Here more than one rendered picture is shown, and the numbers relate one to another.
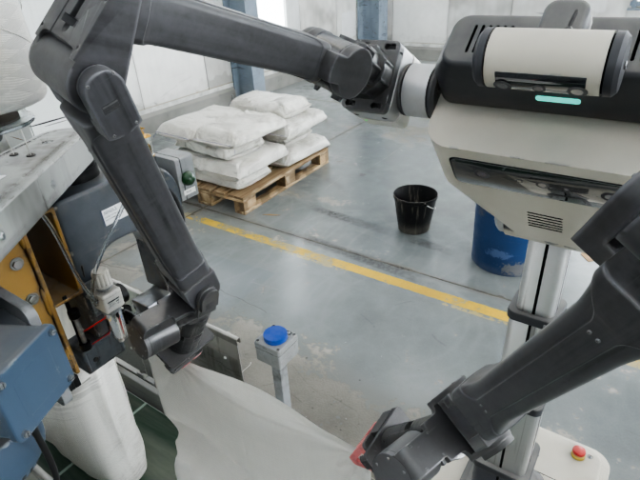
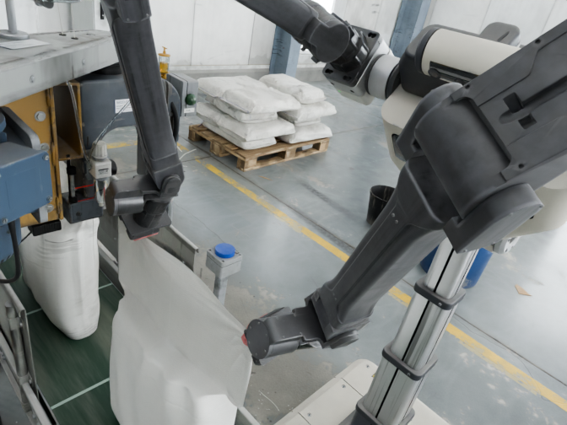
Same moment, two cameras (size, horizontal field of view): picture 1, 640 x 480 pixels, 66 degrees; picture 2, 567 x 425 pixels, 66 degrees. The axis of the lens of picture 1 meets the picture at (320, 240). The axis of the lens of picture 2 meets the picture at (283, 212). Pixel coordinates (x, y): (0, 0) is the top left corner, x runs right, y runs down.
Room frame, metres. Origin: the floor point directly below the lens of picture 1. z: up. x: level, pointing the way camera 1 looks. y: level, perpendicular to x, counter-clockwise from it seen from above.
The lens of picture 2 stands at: (-0.11, -0.10, 1.61)
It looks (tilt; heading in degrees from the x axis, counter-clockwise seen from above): 29 degrees down; 4
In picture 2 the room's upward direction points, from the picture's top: 12 degrees clockwise
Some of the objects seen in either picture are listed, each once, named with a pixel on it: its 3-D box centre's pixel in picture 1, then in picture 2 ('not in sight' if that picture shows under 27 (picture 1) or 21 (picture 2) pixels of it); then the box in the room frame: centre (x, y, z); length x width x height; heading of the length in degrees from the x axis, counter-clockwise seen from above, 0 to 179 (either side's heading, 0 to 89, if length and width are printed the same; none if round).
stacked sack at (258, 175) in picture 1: (224, 170); (238, 131); (3.76, 0.73, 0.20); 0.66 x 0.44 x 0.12; 54
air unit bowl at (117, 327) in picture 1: (115, 323); (100, 189); (0.70, 0.37, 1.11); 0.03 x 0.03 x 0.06
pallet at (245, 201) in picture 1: (251, 170); (261, 138); (4.05, 0.55, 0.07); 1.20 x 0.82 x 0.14; 146
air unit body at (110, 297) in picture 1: (111, 305); (101, 174); (0.71, 0.37, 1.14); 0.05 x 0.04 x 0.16; 144
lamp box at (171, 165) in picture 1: (174, 174); (181, 94); (0.95, 0.29, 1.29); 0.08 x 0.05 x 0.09; 54
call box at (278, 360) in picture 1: (276, 346); (224, 260); (0.95, 0.12, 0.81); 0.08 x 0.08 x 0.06; 54
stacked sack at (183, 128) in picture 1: (202, 122); (232, 86); (3.92, 0.88, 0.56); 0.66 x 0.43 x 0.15; 141
